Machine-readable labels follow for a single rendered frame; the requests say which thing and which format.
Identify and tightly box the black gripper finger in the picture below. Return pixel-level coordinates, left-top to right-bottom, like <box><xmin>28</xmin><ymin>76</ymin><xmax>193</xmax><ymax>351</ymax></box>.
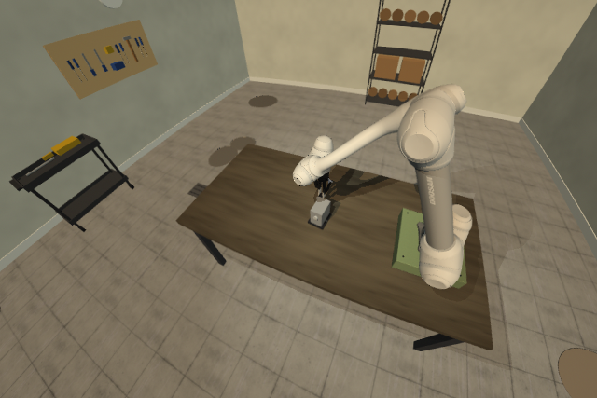
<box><xmin>314</xmin><ymin>178</ymin><xmax>322</xmax><ymax>196</ymax></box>
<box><xmin>322</xmin><ymin>178</ymin><xmax>333</xmax><ymax>198</ymax></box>

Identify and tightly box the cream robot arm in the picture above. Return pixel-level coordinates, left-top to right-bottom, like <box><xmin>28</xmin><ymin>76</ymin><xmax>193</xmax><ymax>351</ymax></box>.
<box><xmin>293</xmin><ymin>84</ymin><xmax>472</xmax><ymax>289</ymax></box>

